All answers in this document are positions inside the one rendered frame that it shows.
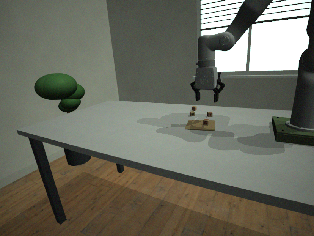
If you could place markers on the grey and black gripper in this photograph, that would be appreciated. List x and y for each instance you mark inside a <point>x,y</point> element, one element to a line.
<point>206,78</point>

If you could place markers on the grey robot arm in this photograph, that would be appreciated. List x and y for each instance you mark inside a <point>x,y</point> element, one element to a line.
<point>302,117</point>

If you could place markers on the tan flat mat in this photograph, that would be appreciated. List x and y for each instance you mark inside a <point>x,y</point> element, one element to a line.
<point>198,125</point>

